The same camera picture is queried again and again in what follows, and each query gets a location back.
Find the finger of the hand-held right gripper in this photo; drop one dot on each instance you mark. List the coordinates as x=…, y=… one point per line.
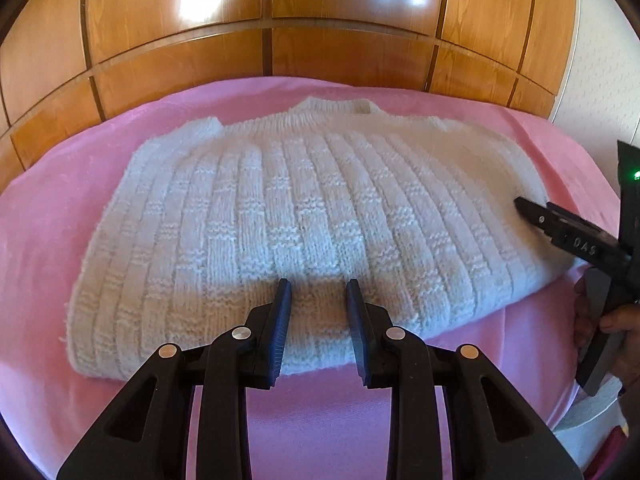
x=575, y=240

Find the wooden panelled headboard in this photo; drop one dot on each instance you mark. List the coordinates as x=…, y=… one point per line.
x=350, y=50

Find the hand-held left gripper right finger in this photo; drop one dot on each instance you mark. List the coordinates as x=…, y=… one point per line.
x=357, y=340

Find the white bed sheet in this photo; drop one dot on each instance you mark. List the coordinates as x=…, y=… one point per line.
x=587, y=425

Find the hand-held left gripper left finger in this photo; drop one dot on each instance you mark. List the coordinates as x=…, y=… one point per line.
x=280, y=330

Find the person's right hand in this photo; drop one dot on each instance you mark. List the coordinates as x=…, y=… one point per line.
x=622, y=319

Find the white knit sweater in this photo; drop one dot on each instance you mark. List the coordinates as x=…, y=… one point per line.
x=300, y=210

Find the pink blanket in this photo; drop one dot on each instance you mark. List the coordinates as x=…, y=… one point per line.
x=325, y=425

